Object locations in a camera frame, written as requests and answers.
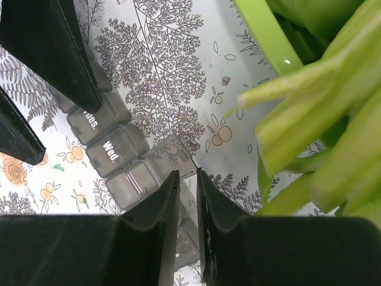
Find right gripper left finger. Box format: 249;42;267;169
1;171;180;285

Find green plastic basket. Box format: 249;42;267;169
234;0;303;76

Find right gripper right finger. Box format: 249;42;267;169
196;169;380;285

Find celery stalks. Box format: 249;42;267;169
237;1;380;225

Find grey weekly pill organizer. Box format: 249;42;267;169
47;38;202;268

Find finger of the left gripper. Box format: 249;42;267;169
1;0;102;113
1;88;46;166

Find floral table mat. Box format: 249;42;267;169
1;1;276;215

